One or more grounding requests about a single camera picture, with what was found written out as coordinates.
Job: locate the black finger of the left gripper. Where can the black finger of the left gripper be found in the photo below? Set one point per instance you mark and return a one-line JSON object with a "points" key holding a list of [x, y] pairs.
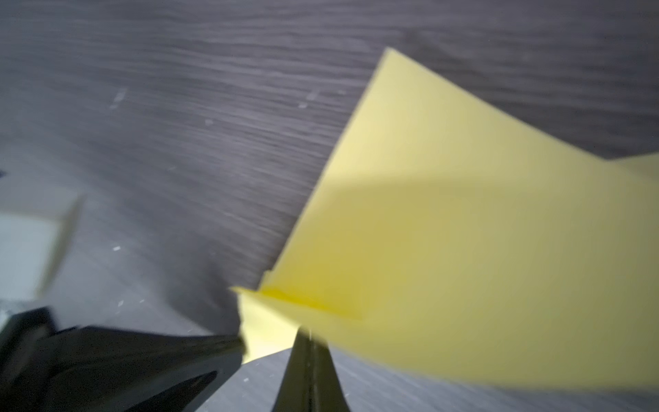
{"points": [[103, 369]]}

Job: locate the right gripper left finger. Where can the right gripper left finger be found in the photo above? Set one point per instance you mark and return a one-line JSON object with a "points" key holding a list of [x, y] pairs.
{"points": [[294, 394]]}

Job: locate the yellow square paper sheet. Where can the yellow square paper sheet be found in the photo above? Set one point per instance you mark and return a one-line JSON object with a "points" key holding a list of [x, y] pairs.
{"points": [[447, 238]]}

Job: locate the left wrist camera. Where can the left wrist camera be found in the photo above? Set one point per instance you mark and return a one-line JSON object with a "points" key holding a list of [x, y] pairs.
{"points": [[35, 238]]}

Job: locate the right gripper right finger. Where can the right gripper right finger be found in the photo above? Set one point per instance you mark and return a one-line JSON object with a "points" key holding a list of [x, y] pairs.
{"points": [[326, 393]]}

